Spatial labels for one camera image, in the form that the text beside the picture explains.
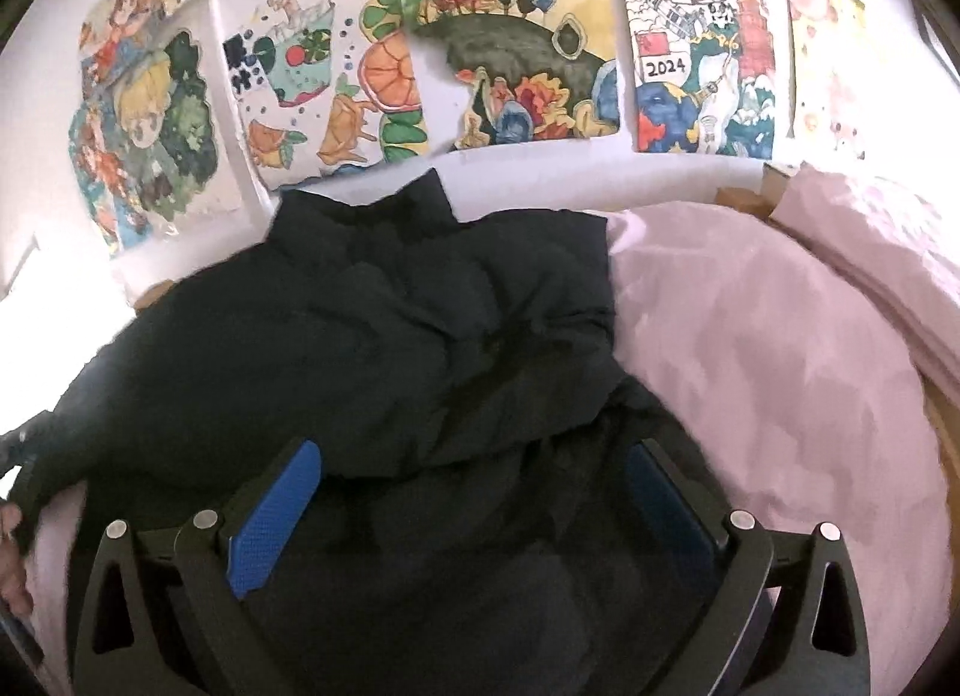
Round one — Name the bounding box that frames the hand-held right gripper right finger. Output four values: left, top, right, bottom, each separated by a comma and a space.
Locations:
626, 439, 871, 696

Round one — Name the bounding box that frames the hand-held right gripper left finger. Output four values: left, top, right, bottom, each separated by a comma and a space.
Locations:
71, 439, 323, 696

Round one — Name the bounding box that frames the black puffer jacket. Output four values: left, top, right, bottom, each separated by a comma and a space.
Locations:
0, 167, 732, 696

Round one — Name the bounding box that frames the person's left hand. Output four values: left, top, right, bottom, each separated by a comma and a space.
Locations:
0, 501, 35, 618

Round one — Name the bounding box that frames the pink bed sheet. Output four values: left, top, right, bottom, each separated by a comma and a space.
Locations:
22, 205, 953, 696

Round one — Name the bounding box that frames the folded pink quilt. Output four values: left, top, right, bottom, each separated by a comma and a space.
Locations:
769, 160, 960, 404

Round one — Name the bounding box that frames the wooden bed frame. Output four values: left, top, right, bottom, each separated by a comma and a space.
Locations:
712, 162, 797, 221

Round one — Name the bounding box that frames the cartoon figure wall drawing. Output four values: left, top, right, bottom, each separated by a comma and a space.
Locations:
67, 0, 242, 258

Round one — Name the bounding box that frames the fruit and fish wall drawing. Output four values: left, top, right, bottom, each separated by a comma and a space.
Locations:
221, 0, 437, 191

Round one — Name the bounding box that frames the dragon and tower wall drawing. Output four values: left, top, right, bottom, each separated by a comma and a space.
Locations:
606, 0, 778, 161

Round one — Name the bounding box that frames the pink pig wall drawing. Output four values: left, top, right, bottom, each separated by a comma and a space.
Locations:
778, 0, 872, 161

